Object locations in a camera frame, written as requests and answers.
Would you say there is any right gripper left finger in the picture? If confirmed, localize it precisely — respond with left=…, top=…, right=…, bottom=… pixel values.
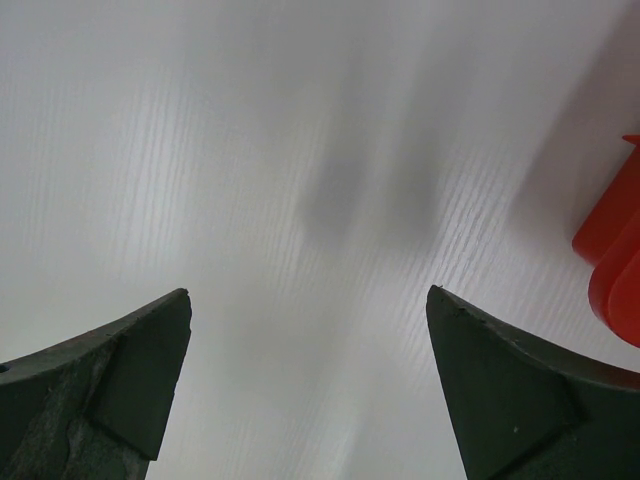
left=1, top=288, right=192, bottom=479

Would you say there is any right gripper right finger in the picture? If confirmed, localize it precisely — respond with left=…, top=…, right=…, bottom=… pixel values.
left=426, top=286, right=639, bottom=479

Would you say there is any red plastic bin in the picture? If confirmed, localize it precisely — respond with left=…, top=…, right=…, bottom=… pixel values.
left=572, top=134, right=639, bottom=347

